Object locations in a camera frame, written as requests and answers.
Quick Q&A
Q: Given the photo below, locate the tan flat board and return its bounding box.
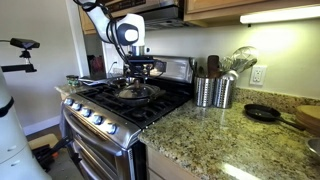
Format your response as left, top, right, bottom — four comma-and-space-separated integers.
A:
27, 133, 61, 151

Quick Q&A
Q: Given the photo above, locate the black range hood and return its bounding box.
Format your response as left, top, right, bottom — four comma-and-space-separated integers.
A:
109, 0, 188, 32

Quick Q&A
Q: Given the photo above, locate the black clamp tool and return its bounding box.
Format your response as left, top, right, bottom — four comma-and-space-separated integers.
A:
31, 134, 83, 173

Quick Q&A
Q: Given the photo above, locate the black camera stand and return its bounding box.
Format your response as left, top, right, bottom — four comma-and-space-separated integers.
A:
0, 49, 38, 74

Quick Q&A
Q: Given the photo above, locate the silver lid with brown knob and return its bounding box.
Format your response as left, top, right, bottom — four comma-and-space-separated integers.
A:
117, 79, 162, 100

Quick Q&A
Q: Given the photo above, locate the narrow wooden wall cabinet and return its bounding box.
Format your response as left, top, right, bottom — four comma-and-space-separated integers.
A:
78, 4, 100, 36

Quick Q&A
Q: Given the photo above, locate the white wall power outlet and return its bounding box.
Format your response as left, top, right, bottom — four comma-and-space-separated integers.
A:
249, 64, 268, 87

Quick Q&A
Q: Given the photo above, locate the small glass jar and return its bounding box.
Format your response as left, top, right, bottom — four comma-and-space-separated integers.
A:
65, 74, 81, 89

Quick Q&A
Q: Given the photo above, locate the steel oven door handle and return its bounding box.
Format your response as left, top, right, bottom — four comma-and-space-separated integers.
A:
62, 107, 125, 158

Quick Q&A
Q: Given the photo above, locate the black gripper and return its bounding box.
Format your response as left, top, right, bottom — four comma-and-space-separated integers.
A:
123, 55, 155, 84

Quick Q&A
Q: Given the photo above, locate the small metal bowl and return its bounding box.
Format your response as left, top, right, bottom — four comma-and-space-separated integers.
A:
305, 137, 320, 162

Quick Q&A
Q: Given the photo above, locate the under-cabinet light strip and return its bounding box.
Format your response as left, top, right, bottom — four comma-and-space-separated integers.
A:
239, 4, 320, 25

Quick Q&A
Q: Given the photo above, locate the kitchen base cabinet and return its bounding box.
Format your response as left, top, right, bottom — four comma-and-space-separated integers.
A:
145, 145, 202, 180

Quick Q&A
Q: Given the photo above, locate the black flat countertop appliance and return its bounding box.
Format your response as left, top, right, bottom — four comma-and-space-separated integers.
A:
79, 73, 113, 87

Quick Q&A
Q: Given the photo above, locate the wire balloon whisk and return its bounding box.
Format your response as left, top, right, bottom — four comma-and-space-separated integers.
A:
219, 45, 260, 75

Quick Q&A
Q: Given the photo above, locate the black kitchen utensil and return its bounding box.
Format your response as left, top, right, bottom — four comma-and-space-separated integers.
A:
188, 57, 201, 79

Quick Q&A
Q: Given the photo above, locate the dark wooden spatula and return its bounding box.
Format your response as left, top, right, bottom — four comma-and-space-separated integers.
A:
207, 54, 221, 80

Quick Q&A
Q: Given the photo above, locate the perforated steel utensil holder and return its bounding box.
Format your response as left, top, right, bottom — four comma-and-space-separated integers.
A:
193, 75, 216, 108
213, 74, 237, 110

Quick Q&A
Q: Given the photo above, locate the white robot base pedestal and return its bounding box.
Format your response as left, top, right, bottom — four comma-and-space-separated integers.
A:
0, 68, 52, 180

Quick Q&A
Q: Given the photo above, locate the stainless steel gas range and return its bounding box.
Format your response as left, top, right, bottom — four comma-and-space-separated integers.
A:
59, 54, 195, 180

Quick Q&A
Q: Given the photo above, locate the small black cast iron skillet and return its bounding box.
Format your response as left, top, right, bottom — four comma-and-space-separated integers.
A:
243, 103, 306, 131

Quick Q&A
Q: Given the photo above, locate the silver stove knob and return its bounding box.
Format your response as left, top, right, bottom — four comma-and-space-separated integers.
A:
104, 121, 119, 136
80, 106, 92, 119
91, 113, 104, 126
63, 97, 75, 107
71, 101, 83, 112

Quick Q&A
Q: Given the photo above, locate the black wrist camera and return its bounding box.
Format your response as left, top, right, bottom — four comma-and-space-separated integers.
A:
153, 59, 168, 74

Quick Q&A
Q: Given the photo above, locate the black stereo camera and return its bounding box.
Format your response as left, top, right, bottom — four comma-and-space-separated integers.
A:
9, 37, 41, 51

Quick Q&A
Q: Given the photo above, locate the black cable bundle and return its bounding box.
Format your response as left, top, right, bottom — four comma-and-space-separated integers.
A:
73, 0, 143, 78

